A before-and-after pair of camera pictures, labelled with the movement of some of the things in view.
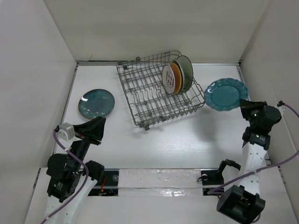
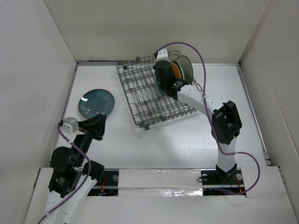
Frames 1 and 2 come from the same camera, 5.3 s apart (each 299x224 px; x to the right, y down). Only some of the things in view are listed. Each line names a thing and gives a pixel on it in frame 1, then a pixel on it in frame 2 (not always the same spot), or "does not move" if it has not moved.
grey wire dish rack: [148, 101] does not move
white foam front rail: [158, 182] does not move
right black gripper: [246, 105] -> [154, 67]
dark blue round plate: [96, 102] does not move
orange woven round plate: [178, 77] does not move
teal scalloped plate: [224, 94] -> [162, 93]
